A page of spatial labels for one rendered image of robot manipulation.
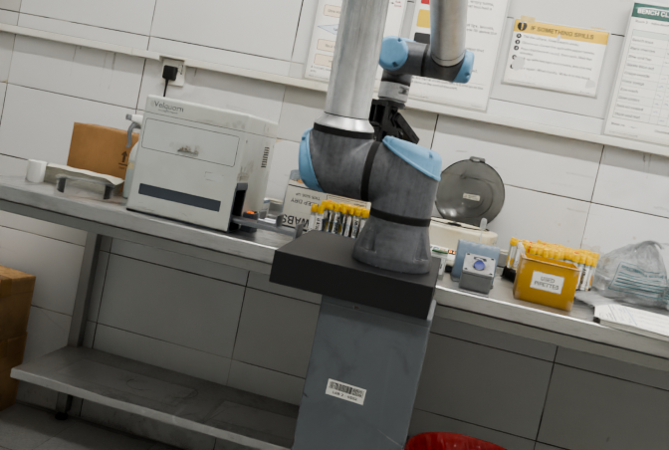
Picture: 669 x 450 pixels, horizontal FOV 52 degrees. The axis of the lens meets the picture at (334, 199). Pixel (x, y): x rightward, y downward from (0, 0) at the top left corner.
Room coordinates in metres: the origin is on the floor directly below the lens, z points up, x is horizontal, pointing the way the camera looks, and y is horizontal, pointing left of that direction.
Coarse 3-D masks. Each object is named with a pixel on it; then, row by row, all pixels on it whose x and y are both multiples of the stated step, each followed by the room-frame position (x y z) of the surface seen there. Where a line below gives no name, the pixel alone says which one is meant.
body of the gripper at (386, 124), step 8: (376, 104) 1.67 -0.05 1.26; (384, 104) 1.67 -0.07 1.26; (392, 104) 1.67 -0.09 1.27; (400, 104) 1.68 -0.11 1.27; (376, 112) 1.68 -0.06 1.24; (384, 112) 1.67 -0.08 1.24; (392, 112) 1.70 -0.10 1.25; (368, 120) 1.68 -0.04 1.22; (376, 120) 1.68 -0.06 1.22; (384, 120) 1.67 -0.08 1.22; (392, 120) 1.69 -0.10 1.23; (376, 128) 1.66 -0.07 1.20; (384, 128) 1.65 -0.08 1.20; (392, 128) 1.67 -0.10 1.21; (376, 136) 1.66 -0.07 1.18; (384, 136) 1.67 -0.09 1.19; (392, 136) 1.68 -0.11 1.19; (400, 136) 1.70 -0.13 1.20
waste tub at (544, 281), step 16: (528, 256) 1.71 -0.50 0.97; (528, 272) 1.58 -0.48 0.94; (544, 272) 1.57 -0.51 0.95; (560, 272) 1.57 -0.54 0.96; (576, 272) 1.56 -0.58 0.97; (528, 288) 1.58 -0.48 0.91; (544, 288) 1.57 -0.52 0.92; (560, 288) 1.56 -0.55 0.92; (544, 304) 1.57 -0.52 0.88; (560, 304) 1.56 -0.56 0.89
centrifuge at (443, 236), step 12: (432, 216) 2.04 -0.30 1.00; (432, 228) 1.87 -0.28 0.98; (444, 228) 1.86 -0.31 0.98; (456, 228) 1.86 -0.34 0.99; (468, 228) 1.87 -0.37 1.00; (432, 240) 1.87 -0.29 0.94; (444, 240) 1.86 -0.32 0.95; (456, 240) 1.85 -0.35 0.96; (468, 240) 1.84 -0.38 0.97; (492, 240) 1.87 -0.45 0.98
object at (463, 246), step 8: (464, 240) 1.71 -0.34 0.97; (464, 248) 1.68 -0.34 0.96; (472, 248) 1.68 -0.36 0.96; (480, 248) 1.67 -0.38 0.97; (488, 248) 1.67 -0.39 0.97; (496, 248) 1.67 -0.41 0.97; (456, 256) 1.68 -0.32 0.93; (464, 256) 1.68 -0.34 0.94; (488, 256) 1.67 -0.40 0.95; (496, 256) 1.67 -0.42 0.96; (456, 264) 1.68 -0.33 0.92; (496, 264) 1.67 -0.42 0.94; (456, 272) 1.68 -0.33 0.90; (456, 280) 1.66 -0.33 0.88
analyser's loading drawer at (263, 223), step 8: (232, 216) 1.72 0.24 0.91; (240, 216) 1.75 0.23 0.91; (264, 216) 1.72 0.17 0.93; (280, 216) 1.69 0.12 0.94; (240, 224) 1.69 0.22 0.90; (248, 224) 1.68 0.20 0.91; (256, 224) 1.68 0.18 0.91; (264, 224) 1.68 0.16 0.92; (272, 224) 1.67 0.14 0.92; (280, 224) 1.71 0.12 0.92; (296, 224) 1.66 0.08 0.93; (280, 232) 1.67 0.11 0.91; (288, 232) 1.66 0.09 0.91; (296, 232) 1.66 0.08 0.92
